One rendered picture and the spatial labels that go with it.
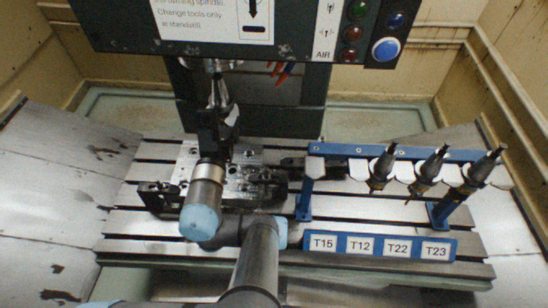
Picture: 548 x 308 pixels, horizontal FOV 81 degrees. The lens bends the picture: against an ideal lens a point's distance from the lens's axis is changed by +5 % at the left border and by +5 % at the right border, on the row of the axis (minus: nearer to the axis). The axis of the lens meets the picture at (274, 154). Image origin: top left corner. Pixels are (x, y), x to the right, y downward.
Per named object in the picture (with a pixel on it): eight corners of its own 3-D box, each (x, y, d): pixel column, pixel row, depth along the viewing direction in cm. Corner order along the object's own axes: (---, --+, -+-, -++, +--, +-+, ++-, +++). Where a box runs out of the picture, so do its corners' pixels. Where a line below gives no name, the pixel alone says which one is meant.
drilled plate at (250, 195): (257, 207, 101) (257, 200, 97) (169, 203, 102) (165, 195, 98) (262, 152, 115) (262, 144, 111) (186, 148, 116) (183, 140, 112)
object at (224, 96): (232, 94, 79) (229, 72, 74) (226, 106, 77) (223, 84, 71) (215, 91, 80) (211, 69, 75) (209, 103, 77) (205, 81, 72)
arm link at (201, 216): (180, 243, 65) (170, 225, 58) (192, 196, 72) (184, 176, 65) (218, 244, 65) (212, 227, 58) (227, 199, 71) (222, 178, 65)
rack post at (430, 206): (449, 231, 101) (506, 180, 78) (432, 230, 101) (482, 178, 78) (440, 204, 107) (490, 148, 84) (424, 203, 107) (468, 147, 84)
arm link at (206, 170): (185, 176, 65) (224, 178, 65) (190, 159, 68) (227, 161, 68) (192, 195, 71) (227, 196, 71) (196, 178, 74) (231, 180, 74)
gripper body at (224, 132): (207, 144, 82) (197, 182, 75) (201, 121, 75) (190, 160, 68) (236, 145, 82) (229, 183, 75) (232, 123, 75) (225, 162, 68)
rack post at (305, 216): (311, 222, 102) (324, 169, 79) (295, 221, 102) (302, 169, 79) (311, 195, 108) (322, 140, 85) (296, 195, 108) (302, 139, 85)
